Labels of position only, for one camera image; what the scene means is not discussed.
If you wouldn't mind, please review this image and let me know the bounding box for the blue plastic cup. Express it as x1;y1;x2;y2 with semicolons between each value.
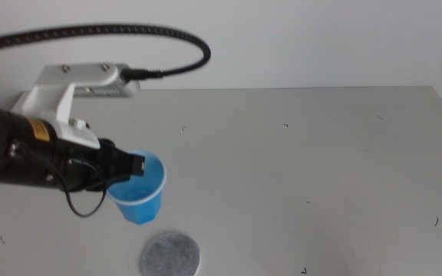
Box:
105;149;167;225

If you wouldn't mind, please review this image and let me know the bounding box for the grey round cup mat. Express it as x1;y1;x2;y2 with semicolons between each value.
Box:
140;231;202;276

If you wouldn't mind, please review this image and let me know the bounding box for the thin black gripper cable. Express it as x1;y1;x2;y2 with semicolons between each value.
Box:
12;140;109;219

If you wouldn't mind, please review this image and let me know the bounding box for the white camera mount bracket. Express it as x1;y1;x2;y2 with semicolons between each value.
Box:
11;62;124;150

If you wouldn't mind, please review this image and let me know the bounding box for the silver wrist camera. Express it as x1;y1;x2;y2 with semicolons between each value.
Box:
73;64;142;99

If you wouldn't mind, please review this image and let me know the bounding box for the black braided camera cable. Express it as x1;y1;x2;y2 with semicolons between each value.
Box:
0;24;212;82

